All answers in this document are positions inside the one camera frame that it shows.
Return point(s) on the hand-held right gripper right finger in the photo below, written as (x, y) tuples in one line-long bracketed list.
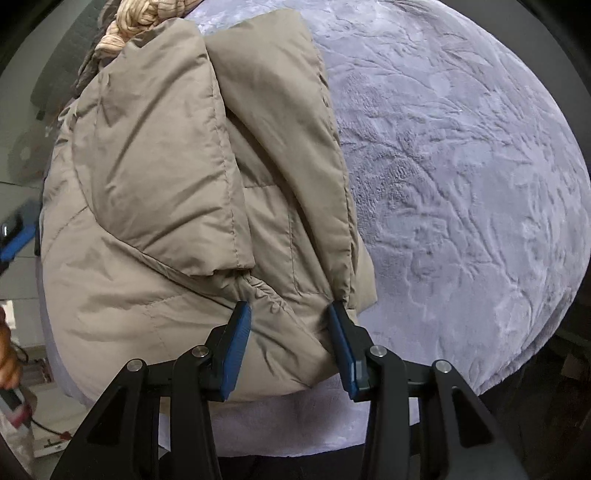
[(344, 355)]

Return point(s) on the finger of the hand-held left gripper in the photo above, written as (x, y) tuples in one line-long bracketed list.
[(16, 241)]

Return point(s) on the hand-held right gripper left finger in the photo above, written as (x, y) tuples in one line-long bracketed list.
[(235, 350)]

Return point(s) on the beige puffer jacket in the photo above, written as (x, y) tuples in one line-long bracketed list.
[(194, 207)]

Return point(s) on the person's left hand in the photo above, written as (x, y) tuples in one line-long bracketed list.
[(7, 355)]

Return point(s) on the lavender plush blanket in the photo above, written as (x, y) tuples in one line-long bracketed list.
[(452, 184)]

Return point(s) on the cream chunky knitted throw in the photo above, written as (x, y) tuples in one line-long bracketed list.
[(134, 23)]

